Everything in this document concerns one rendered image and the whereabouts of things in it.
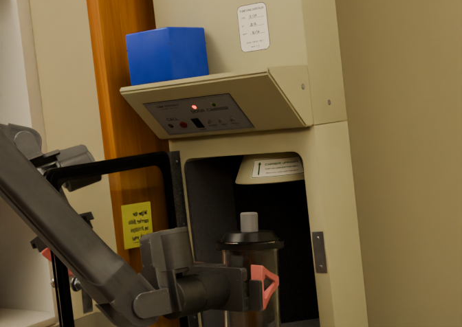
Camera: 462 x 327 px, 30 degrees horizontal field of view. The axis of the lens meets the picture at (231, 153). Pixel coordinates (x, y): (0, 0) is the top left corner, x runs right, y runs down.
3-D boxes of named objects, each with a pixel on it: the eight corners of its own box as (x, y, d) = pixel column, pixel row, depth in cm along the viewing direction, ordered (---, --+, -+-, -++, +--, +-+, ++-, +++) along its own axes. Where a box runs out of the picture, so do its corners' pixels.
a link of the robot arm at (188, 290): (153, 322, 123) (183, 319, 120) (145, 275, 124) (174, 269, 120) (185, 314, 128) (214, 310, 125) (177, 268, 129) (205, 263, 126)
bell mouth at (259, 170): (270, 174, 170) (267, 145, 170) (348, 170, 160) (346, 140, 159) (215, 185, 156) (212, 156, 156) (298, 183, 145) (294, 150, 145)
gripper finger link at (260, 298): (251, 257, 139) (215, 265, 131) (289, 259, 134) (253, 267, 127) (254, 299, 139) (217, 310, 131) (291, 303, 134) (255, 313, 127)
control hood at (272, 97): (167, 138, 161) (161, 84, 160) (315, 125, 141) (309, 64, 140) (124, 144, 151) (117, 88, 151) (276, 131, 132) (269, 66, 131)
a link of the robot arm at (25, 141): (11, 156, 156) (11, 134, 148) (71, 134, 160) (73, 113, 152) (37, 213, 152) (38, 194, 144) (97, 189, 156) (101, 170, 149)
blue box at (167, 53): (168, 84, 158) (162, 34, 157) (210, 77, 152) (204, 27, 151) (130, 86, 150) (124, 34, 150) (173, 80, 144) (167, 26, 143)
